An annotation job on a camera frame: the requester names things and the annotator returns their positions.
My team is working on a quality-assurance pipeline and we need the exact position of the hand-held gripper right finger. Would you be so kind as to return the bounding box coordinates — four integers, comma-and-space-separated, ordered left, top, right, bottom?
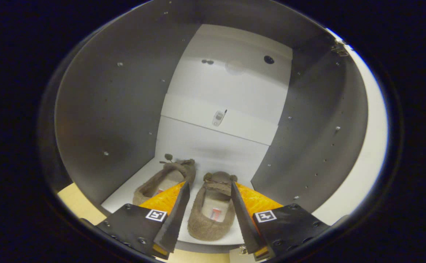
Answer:
231, 182, 330, 260

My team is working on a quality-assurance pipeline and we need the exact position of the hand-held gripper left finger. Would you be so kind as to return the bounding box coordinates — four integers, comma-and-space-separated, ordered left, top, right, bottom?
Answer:
80, 182, 191, 260

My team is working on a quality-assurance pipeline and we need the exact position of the brown plush shoe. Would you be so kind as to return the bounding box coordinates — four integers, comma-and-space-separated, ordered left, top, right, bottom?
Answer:
133, 154, 196, 206
187, 172, 238, 241

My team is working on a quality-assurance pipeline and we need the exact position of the gray shoe cabinet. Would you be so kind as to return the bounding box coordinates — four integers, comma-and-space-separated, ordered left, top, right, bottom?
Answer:
54, 0, 368, 254

